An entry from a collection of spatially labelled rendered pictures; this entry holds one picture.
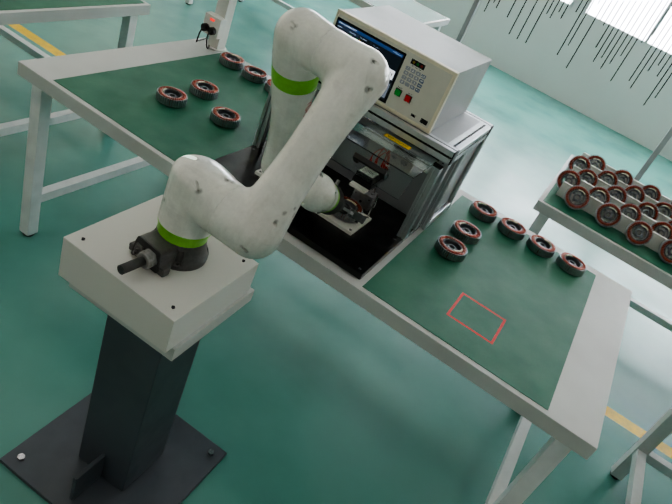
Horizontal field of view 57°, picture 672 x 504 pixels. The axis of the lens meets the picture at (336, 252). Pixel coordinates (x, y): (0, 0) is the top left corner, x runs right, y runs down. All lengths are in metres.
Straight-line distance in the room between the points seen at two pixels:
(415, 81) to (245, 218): 0.88
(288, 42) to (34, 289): 1.58
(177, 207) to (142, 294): 0.20
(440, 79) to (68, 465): 1.60
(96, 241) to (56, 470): 0.84
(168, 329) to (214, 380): 1.05
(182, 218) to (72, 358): 1.10
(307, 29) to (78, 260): 0.71
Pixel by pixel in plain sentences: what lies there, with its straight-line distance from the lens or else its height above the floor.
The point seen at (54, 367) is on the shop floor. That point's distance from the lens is 2.37.
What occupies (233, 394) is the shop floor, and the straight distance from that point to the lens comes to 2.40.
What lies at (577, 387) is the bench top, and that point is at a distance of 1.98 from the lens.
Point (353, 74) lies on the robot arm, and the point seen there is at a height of 1.38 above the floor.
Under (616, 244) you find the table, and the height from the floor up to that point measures 0.75.
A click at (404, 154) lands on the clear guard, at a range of 1.92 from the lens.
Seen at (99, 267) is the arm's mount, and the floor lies 0.85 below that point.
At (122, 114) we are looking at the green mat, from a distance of 2.29.
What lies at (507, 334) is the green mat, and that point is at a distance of 1.98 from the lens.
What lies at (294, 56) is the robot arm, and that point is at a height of 1.35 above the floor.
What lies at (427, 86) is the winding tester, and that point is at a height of 1.24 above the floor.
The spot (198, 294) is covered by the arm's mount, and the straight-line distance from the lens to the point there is 1.45.
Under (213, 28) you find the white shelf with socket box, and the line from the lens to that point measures 2.99.
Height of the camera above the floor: 1.79
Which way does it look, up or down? 33 degrees down
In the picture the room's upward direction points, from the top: 24 degrees clockwise
